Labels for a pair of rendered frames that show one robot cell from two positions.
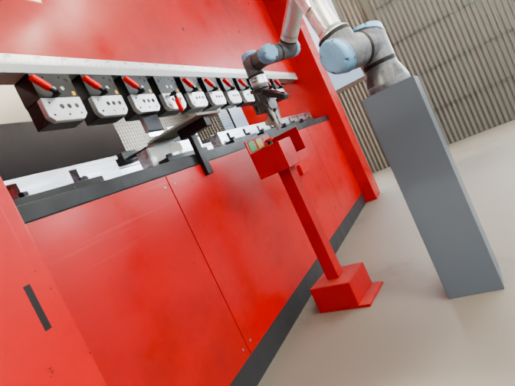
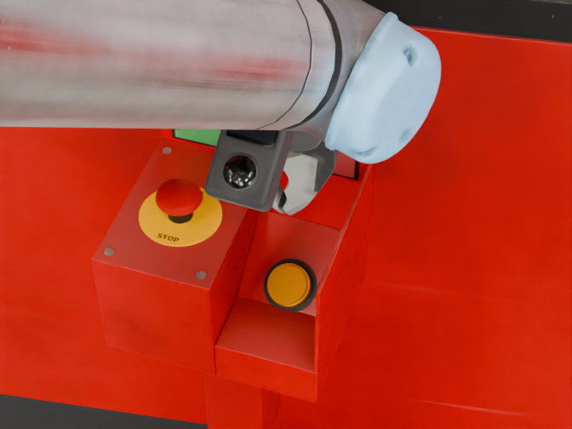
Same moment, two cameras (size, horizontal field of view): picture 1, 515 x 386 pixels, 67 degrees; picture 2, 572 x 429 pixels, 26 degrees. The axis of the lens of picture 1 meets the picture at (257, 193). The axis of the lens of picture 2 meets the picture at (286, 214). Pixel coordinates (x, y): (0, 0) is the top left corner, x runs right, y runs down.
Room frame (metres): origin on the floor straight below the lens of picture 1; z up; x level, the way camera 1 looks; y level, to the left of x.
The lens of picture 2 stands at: (1.54, -0.86, 1.56)
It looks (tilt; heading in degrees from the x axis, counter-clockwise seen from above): 47 degrees down; 71
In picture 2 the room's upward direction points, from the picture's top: straight up
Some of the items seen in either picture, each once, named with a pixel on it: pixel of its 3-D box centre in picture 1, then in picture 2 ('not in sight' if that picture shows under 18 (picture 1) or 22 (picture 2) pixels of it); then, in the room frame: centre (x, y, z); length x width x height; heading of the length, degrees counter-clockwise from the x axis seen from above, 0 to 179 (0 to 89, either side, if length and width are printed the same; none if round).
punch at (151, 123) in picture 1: (152, 125); not in sight; (1.69, 0.29, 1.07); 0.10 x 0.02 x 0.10; 152
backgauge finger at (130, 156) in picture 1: (135, 152); not in sight; (1.78, 0.43, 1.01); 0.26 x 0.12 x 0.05; 62
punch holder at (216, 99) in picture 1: (208, 93); not in sight; (2.20, 0.01, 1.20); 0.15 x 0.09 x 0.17; 152
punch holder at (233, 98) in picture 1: (226, 93); not in sight; (2.37, -0.08, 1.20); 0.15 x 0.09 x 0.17; 152
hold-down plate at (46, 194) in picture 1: (59, 194); not in sight; (1.14, 0.52, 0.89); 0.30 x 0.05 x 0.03; 152
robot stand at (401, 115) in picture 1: (433, 187); not in sight; (1.38, -0.58, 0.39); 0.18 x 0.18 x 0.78; 60
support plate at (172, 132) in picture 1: (185, 126); not in sight; (1.62, 0.16, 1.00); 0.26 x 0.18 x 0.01; 62
